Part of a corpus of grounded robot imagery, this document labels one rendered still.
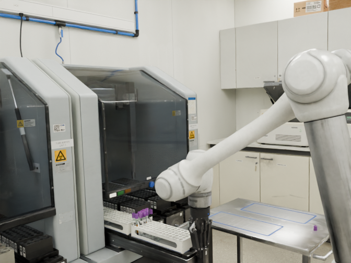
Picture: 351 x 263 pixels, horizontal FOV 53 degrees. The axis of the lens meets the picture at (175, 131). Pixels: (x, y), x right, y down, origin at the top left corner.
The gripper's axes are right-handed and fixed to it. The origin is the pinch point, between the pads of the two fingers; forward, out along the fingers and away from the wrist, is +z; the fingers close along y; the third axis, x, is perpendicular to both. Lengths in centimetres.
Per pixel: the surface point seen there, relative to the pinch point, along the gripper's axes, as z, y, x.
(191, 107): -56, -58, -48
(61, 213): -16, 29, -49
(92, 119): -53, 12, -48
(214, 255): 80, -146, -96
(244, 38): -126, -258, -126
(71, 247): 0, 26, -49
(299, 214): -2, -63, 13
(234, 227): -2.1, -29.6, -3.1
